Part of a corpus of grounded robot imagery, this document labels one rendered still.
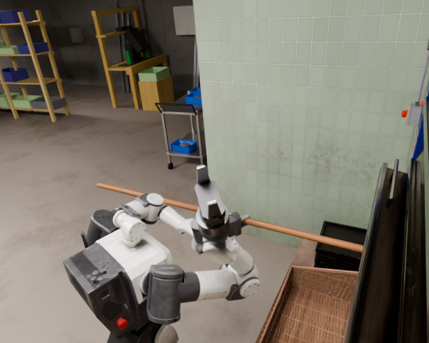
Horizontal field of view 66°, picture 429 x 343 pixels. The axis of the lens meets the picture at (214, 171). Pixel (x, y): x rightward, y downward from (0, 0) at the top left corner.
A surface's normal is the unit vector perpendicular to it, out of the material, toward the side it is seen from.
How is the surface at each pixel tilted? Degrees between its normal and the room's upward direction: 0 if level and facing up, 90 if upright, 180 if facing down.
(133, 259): 0
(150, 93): 90
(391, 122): 90
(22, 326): 0
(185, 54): 90
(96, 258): 1
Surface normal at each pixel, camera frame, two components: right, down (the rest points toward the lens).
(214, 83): -0.47, 0.45
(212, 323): -0.07, -0.88
